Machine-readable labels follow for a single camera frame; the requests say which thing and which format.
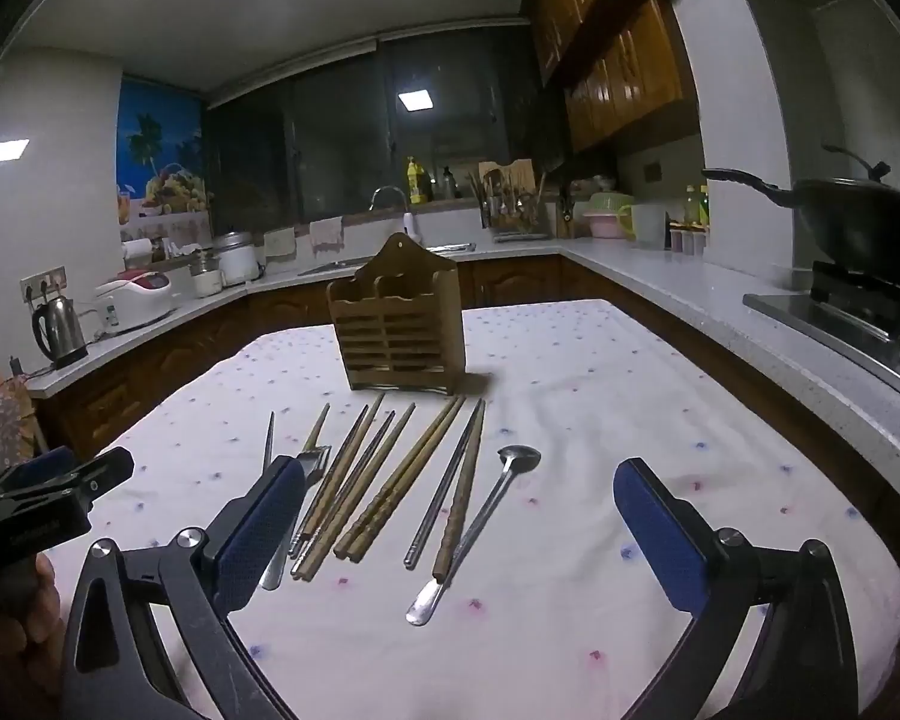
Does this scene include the dish rack with utensils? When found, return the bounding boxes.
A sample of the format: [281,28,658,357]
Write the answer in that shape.
[468,169,554,242]

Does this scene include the wooden upper cabinets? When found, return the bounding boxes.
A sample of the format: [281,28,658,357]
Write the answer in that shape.
[521,0,703,155]

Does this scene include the black wok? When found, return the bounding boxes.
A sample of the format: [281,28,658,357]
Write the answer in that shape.
[701,144,900,276]

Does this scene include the small glass jar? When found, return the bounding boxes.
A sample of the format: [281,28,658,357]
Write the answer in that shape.
[189,247,223,298]

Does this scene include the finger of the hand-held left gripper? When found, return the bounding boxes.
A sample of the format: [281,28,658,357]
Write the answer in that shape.
[0,447,135,523]
[0,448,77,489]

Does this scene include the metal spoon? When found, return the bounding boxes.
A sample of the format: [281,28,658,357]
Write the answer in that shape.
[406,445,543,628]
[404,398,484,571]

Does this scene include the steel electric kettle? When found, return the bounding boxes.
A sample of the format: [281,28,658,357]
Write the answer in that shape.
[31,295,90,371]

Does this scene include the row of spice jars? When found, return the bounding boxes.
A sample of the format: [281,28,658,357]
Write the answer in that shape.
[668,223,710,257]

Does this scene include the clear plastic pitcher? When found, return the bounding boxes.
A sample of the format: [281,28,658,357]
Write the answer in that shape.
[631,202,669,251]

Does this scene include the steel kitchen sink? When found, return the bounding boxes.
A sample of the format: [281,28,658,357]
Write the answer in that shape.
[297,241,476,276]

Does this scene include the cooking oil bottles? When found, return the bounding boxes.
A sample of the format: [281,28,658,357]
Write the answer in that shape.
[682,183,714,230]

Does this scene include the wall power outlet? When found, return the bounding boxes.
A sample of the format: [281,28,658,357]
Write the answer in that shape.
[20,265,69,302]

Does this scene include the wooden utensil holder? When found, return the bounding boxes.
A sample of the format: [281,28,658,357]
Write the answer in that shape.
[326,234,465,395]

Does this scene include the dark kitchen window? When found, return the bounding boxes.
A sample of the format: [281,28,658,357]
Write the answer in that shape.
[202,30,565,224]

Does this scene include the pinkish dish towel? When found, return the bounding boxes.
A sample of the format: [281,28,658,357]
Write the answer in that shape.
[309,217,345,253]

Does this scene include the white red rice cooker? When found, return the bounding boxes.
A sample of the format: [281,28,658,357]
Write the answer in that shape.
[94,270,180,332]

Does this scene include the white dotted tablecloth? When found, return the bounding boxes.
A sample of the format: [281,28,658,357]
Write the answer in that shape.
[41,298,900,720]

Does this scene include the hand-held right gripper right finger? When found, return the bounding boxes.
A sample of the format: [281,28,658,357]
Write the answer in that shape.
[613,456,861,720]

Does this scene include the gas stove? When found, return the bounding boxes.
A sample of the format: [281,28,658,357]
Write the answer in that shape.
[742,261,900,411]

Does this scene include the pink plastic basin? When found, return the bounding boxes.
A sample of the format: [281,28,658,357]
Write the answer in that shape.
[583,211,632,240]

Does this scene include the floral cloth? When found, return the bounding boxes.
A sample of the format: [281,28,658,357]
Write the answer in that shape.
[0,370,43,482]

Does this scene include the tropical fruit wall poster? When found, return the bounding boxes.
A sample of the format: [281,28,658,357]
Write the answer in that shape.
[116,77,215,242]

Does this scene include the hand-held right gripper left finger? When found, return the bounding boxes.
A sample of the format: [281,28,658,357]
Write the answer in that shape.
[60,456,306,720]

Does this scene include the white pot with steel lid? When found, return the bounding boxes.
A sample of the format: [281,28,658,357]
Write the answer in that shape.
[214,231,263,288]

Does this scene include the wooden chopstick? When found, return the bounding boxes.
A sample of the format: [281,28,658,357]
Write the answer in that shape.
[302,403,417,582]
[316,392,386,518]
[289,404,369,559]
[347,397,469,563]
[334,395,460,560]
[302,403,332,458]
[432,403,488,584]

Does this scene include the metal fork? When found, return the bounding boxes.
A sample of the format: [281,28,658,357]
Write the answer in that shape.
[259,446,333,592]

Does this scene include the person's left hand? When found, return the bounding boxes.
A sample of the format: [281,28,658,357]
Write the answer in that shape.
[0,552,65,700]

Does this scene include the wooden cutting board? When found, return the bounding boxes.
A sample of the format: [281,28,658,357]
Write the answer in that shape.
[478,158,536,197]

